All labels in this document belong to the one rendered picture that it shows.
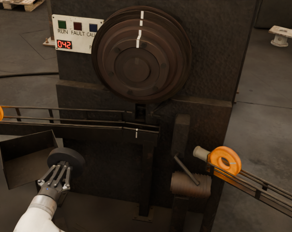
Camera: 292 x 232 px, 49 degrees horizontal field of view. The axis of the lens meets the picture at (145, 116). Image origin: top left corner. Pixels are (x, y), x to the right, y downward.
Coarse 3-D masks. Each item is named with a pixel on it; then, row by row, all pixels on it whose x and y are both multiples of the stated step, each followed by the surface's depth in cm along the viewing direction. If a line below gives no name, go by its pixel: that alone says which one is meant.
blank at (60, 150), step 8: (56, 152) 127; (64, 152) 126; (72, 152) 127; (48, 160) 130; (56, 160) 130; (64, 160) 129; (72, 160) 128; (80, 160) 128; (72, 168) 133; (80, 168) 130; (64, 176) 135; (72, 176) 134
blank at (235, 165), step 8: (216, 152) 156; (224, 152) 152; (232, 152) 150; (216, 160) 158; (232, 160) 150; (216, 168) 160; (224, 168) 156; (232, 168) 152; (240, 168) 152; (224, 176) 158
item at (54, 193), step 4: (44, 184) 120; (52, 184) 120; (60, 184) 120; (44, 188) 115; (48, 188) 115; (52, 188) 116; (56, 188) 119; (60, 188) 119; (40, 192) 114; (44, 192) 114; (48, 192) 114; (52, 192) 115; (56, 192) 116; (60, 192) 118; (48, 196) 114; (52, 196) 114; (56, 196) 115; (56, 200) 115
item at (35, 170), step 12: (48, 132) 167; (0, 144) 158; (12, 144) 161; (24, 144) 164; (36, 144) 167; (48, 144) 171; (0, 156) 149; (12, 156) 165; (24, 156) 167; (36, 156) 167; (12, 168) 161; (24, 168) 160; (36, 168) 160; (48, 168) 160; (12, 180) 154; (24, 180) 154; (36, 180) 164; (60, 228) 200
